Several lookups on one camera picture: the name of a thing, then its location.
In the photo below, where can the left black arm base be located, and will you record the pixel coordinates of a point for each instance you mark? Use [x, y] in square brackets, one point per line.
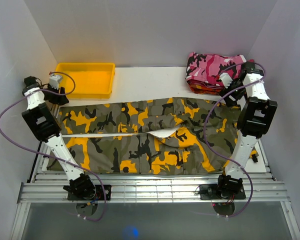
[99, 195]

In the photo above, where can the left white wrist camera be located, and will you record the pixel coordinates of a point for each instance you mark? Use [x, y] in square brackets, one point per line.
[55, 81]

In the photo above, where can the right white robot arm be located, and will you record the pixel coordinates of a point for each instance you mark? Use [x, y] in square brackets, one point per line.
[253, 122]

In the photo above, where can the yellow plastic tray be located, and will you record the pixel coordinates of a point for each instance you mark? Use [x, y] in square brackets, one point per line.
[86, 80]

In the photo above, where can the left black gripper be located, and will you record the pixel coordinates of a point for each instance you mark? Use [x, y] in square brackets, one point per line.
[60, 99]

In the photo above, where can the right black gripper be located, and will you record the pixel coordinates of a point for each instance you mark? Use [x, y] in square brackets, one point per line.
[237, 97]

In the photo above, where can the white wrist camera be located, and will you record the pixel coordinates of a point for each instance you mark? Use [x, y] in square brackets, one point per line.
[55, 81]
[226, 79]

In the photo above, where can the orange camouflage folded trousers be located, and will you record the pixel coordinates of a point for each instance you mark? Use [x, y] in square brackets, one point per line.
[204, 88]

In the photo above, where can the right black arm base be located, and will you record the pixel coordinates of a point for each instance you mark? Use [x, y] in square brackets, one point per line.
[211, 191]

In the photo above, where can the yellow green camouflage trousers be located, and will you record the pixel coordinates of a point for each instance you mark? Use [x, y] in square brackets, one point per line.
[168, 136]

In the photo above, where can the aluminium rail frame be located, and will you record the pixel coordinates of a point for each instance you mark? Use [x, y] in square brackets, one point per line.
[47, 187]

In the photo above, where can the pink camouflage folded trousers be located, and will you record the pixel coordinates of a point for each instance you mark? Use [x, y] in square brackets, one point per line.
[204, 68]

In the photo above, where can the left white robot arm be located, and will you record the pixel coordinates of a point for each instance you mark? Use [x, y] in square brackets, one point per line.
[45, 128]

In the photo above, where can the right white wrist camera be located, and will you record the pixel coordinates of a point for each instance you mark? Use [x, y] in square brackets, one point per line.
[226, 79]

